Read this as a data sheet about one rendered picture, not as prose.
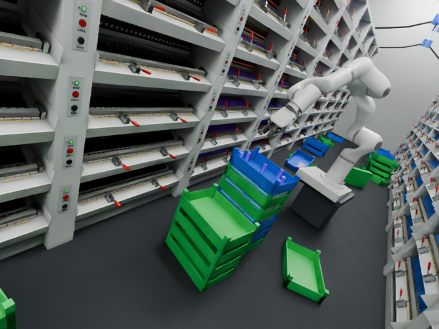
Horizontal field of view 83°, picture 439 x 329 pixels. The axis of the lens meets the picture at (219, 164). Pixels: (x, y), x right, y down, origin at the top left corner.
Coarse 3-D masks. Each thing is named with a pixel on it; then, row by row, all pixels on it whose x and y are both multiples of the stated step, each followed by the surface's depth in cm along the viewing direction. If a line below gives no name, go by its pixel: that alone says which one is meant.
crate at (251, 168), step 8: (256, 152) 139; (232, 160) 127; (240, 160) 123; (248, 160) 138; (256, 160) 141; (264, 160) 137; (240, 168) 124; (248, 168) 120; (256, 168) 132; (272, 168) 134; (248, 176) 121; (256, 176) 117; (264, 176) 114; (272, 176) 130; (280, 176) 131; (288, 176) 127; (296, 176) 123; (264, 184) 115; (272, 184) 111; (288, 184) 118; (296, 184) 125; (272, 192) 112; (280, 192) 117
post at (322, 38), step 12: (324, 0) 210; (324, 12) 212; (336, 12) 207; (312, 24) 218; (312, 36) 220; (324, 36) 215; (300, 48) 228; (324, 48) 223; (312, 60) 224; (312, 72) 233; (276, 144) 267
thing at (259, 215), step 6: (222, 180) 133; (222, 186) 134; (228, 186) 131; (228, 192) 131; (234, 192) 128; (234, 198) 128; (240, 198) 125; (240, 204) 126; (246, 204) 123; (252, 204) 121; (282, 204) 129; (246, 210) 123; (252, 210) 121; (258, 210) 118; (264, 210) 116; (270, 210) 122; (276, 210) 128; (252, 216) 121; (258, 216) 118; (264, 216) 121; (270, 216) 127
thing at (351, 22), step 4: (348, 4) 209; (344, 12) 217; (344, 16) 223; (348, 16) 229; (352, 16) 244; (340, 20) 256; (344, 20) 261; (348, 20) 236; (352, 20) 245; (348, 24) 244; (352, 24) 251; (352, 28) 260
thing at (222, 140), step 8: (208, 128) 167; (216, 128) 173; (224, 128) 181; (232, 128) 189; (240, 128) 196; (208, 136) 161; (216, 136) 167; (224, 136) 176; (232, 136) 182; (240, 136) 191; (248, 136) 195; (208, 144) 157; (216, 144) 162; (224, 144) 169; (232, 144) 180; (200, 152) 150
